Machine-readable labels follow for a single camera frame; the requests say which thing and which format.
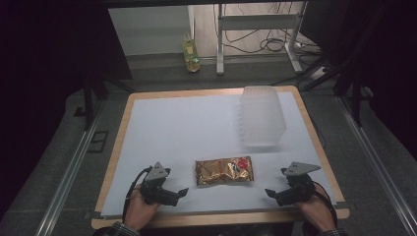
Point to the green drink bottle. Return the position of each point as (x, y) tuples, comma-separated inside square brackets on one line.
[(190, 54)]

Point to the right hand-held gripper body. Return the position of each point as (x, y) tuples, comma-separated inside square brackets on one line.
[(299, 187)]

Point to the white wall panel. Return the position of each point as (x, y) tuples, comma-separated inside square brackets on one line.
[(149, 29)]

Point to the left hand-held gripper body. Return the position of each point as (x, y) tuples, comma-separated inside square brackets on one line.
[(156, 183)]

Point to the black metal stand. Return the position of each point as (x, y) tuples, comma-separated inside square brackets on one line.
[(88, 98)]

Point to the black tripod stand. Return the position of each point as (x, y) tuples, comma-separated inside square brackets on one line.
[(347, 78)]

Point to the white table mat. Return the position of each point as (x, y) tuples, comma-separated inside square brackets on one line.
[(190, 131)]

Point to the white metal desk frame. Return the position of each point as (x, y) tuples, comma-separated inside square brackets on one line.
[(255, 22)]

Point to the person's left hand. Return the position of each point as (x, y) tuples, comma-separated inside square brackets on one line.
[(140, 209)]

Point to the aluminium floor rail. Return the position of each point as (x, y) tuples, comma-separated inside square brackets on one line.
[(377, 164), (67, 177)]

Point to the translucent plastic basket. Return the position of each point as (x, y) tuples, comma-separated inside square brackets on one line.
[(262, 118)]

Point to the person's right hand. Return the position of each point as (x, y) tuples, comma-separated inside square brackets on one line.
[(315, 211)]

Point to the white power strip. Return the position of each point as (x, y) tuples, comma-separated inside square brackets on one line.
[(308, 46)]

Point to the black floor bracket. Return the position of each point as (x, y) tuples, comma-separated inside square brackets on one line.
[(98, 141)]

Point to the gold foil snack packet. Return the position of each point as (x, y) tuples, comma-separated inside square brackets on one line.
[(224, 170)]

